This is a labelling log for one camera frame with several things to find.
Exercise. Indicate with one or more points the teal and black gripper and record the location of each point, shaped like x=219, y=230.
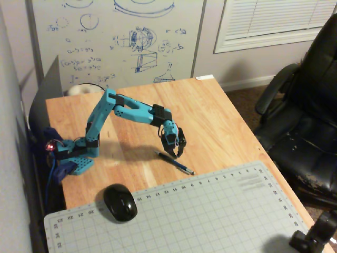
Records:
x=170, y=144

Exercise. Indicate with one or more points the blue and black pen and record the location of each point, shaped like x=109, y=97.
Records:
x=175, y=163

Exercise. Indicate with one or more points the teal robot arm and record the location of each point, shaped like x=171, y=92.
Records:
x=131, y=112

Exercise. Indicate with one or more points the grey cutting mat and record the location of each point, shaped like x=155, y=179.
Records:
x=184, y=218

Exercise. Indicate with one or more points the black computer mouse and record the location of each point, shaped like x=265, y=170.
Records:
x=119, y=203

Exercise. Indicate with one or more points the white round object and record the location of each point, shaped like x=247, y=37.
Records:
x=81, y=89

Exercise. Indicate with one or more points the dark blue table clamp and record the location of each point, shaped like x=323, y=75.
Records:
x=63, y=171

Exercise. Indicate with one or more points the whiteboard with blue drawings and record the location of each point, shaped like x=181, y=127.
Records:
x=118, y=39

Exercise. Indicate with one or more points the black leather office chair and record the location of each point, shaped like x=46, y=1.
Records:
x=308, y=126

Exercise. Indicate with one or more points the dark grey flat panel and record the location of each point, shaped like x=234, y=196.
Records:
x=48, y=89

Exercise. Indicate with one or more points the white window blinds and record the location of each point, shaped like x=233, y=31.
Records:
x=273, y=23

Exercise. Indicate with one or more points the black camera stand clamp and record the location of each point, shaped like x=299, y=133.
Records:
x=316, y=234

